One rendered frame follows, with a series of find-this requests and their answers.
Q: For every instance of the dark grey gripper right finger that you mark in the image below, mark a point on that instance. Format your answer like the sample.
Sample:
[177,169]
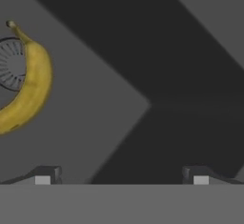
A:
[198,173]

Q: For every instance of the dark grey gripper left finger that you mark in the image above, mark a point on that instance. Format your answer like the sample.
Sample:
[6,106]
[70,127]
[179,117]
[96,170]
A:
[47,173]

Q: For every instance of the grey sink basin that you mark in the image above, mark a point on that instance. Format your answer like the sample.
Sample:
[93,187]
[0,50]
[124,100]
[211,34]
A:
[95,107]

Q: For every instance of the grey sink drain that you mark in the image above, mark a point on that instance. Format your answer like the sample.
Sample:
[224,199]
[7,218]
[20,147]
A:
[11,65]

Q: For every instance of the yellow banana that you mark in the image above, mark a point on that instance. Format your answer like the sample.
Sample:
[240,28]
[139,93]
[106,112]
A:
[34,85]

